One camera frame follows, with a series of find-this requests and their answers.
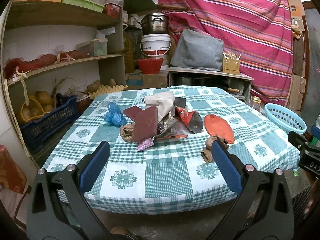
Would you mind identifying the green checkered tablecloth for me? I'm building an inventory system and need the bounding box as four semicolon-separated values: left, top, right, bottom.
44;86;299;215

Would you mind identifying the maroon scouring pad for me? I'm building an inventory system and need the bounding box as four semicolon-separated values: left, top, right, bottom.
123;106;158;142

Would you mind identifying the clear orange-edged plastic wrapper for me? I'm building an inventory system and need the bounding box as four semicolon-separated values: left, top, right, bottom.
156;121;189;140

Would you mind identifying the yellow woven basket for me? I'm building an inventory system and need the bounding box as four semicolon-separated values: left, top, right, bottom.
17;95;45;124

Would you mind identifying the brown crumpled paper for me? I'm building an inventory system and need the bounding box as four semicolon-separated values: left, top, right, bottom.
201;135;229;163

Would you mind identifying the black foil wrapper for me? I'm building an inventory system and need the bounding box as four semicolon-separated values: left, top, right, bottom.
174;97;187;108

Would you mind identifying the grey low cabinet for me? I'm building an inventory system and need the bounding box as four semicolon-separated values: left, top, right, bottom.
168;67;254;104

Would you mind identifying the blue crumpled plastic bag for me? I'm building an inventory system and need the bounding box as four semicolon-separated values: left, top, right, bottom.
103;102;127;127

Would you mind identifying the white plastic bucket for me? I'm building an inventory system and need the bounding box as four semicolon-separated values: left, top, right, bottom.
140;34;171;56

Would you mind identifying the dark blue plastic crate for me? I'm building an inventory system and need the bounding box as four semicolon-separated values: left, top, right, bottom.
20;93;79;154

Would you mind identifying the light blue plastic basket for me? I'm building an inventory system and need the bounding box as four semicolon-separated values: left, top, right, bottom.
264;103;307;134

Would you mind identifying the orange plastic bag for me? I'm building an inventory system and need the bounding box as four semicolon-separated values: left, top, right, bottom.
204;114;235;144

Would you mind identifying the printed crumpled newspaper wrapper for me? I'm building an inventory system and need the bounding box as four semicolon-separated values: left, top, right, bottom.
157;106;177;137

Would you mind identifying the wooden wall shelf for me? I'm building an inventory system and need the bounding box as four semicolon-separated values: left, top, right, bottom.
1;0;125;171

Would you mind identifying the red plastic basket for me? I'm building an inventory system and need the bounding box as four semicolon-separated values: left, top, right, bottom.
137;58;163;74

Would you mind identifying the yellow egg tray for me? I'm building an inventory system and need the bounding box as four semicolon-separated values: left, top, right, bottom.
89;85;128;100

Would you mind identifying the pink small wrapper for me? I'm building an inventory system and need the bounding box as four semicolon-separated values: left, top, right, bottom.
137;138;154;152

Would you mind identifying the grey felt bag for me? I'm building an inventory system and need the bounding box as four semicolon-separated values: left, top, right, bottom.
171;29;224;72

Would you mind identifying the cardboard box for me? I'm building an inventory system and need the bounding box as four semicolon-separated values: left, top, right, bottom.
126;73;168;90

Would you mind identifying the pink striped curtain cloth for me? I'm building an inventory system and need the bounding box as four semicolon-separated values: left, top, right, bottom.
158;0;293;105

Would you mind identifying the clear plastic container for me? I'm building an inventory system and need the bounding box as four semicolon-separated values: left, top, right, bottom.
76;38;108;56

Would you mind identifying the green plastic tray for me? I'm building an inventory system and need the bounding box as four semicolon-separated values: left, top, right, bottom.
61;0;104;12

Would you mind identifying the yellow utensil holder box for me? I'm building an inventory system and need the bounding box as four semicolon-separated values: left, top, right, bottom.
222;50;241;75

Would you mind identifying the steel cooking pot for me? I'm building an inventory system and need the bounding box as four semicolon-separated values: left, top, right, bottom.
141;12;169;35

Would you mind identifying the red snack wrapper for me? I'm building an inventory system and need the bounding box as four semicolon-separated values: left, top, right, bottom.
176;107;204;133

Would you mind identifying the yellow-capped oil bottle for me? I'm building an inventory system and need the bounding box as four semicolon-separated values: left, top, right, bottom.
249;96;264;113

